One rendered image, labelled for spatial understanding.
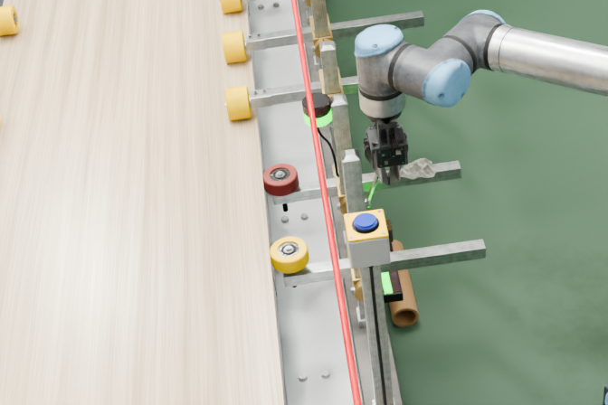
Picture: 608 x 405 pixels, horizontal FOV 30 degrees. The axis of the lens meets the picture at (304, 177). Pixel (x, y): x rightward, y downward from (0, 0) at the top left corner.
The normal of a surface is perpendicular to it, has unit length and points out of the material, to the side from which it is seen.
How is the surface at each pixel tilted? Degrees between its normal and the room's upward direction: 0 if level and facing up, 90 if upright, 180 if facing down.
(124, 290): 0
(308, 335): 0
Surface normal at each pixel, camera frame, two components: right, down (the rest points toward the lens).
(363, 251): 0.09, 0.63
